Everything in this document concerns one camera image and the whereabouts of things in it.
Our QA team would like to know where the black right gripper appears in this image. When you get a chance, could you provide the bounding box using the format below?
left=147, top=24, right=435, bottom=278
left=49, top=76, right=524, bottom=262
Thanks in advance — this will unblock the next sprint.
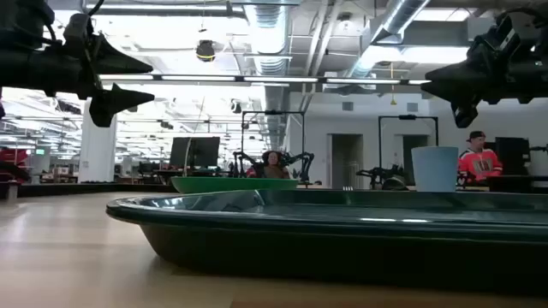
left=420, top=36, right=548, bottom=128

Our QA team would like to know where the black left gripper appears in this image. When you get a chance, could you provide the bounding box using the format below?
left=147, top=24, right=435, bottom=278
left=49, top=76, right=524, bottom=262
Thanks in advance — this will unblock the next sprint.
left=0, top=33, right=155, bottom=128

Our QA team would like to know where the light blue plastic cup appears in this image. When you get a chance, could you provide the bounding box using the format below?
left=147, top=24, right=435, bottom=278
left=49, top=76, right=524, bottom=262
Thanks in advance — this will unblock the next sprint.
left=410, top=145, right=460, bottom=193

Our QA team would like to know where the green round plate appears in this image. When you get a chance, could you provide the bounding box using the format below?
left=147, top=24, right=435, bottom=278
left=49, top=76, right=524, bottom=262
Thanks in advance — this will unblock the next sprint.
left=170, top=175, right=300, bottom=194

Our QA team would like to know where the dark green plastic tray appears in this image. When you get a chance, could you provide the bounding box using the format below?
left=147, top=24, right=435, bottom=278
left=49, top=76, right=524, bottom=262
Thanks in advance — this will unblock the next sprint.
left=105, top=189, right=548, bottom=296

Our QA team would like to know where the grey door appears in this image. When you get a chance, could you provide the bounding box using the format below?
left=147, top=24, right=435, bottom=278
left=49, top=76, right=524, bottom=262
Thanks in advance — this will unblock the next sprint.
left=330, top=133, right=364, bottom=189
left=402, top=134, right=430, bottom=186

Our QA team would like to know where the white building column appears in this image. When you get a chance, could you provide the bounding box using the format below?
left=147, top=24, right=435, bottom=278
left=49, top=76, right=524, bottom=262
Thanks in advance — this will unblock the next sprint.
left=78, top=100, right=117, bottom=184

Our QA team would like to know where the person in red jersey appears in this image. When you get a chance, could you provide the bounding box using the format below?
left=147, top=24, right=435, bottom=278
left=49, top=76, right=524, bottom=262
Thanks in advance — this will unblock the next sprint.
left=456, top=130, right=504, bottom=183

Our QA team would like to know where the black computer monitor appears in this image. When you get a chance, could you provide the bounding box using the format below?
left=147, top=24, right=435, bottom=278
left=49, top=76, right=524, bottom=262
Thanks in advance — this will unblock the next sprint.
left=495, top=136, right=531, bottom=176
left=169, top=136, right=221, bottom=169

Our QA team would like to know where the long ceiling light bar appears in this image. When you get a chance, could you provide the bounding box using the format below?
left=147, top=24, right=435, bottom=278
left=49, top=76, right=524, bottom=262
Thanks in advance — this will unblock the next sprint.
left=98, top=74, right=432, bottom=86

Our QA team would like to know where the seated person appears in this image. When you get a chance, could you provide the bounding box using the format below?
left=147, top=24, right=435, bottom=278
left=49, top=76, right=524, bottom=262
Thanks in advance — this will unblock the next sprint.
left=260, top=150, right=291, bottom=180

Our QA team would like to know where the black overhead camera frame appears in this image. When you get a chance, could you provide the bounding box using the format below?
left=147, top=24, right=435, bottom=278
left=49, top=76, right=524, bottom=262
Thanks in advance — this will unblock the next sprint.
left=241, top=110, right=306, bottom=181
left=378, top=114, right=440, bottom=172

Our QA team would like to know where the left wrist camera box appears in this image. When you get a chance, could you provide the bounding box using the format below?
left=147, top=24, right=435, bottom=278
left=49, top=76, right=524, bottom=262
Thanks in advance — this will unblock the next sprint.
left=63, top=12, right=93, bottom=46

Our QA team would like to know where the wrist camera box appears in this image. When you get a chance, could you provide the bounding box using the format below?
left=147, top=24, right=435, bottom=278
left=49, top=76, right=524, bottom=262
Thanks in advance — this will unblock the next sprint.
left=63, top=12, right=93, bottom=46
left=481, top=15, right=522, bottom=59

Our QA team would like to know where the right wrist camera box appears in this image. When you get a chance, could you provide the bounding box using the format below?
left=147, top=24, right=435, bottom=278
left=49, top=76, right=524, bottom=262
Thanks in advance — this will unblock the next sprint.
left=481, top=15, right=522, bottom=59

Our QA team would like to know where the black ceiling dome camera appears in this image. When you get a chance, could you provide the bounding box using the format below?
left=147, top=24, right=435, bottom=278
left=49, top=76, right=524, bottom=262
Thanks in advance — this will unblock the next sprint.
left=195, top=39, right=217, bottom=63

